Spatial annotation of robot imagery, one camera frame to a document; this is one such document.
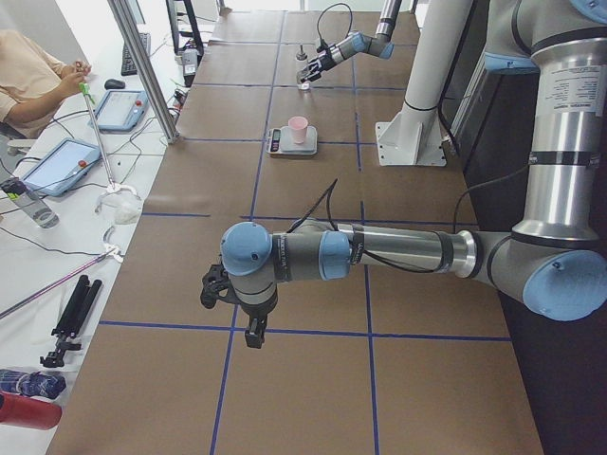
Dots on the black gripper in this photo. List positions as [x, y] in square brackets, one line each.
[323, 59]
[256, 313]

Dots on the glass sauce bottle metal spout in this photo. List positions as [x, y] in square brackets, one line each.
[302, 69]

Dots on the pink paper cup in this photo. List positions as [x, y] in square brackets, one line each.
[297, 126]

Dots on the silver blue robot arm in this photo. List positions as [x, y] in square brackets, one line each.
[353, 43]
[546, 261]

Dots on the silver digital kitchen scale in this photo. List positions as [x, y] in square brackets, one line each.
[281, 144]

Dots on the person's hand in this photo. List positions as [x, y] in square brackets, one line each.
[72, 76]

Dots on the pink grabber stick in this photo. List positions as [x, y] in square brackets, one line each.
[110, 251]

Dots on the black folded tripod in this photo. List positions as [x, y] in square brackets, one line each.
[72, 321]

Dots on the white crumpled cloth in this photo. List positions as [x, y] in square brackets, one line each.
[119, 209]

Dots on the far blue teach pendant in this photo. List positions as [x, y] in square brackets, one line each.
[120, 110]

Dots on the blue teach pendant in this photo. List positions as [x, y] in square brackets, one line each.
[62, 167]
[120, 110]

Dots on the black computer mouse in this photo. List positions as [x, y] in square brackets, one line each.
[114, 84]

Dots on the blue folded umbrella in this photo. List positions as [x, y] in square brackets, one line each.
[32, 384]

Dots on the silver grabber stick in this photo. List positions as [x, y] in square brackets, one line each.
[113, 187]

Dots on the red bottle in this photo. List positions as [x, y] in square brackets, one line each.
[24, 412]

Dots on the near blue teach pendant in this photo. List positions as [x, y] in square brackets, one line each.
[62, 167]

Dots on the clear water bottle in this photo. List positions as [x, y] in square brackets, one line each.
[30, 203]

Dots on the person in beige shirt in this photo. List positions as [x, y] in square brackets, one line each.
[29, 84]

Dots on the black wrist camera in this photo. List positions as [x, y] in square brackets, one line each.
[216, 285]

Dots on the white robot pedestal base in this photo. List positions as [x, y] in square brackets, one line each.
[413, 137]

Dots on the aluminium frame post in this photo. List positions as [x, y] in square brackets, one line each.
[129, 31]

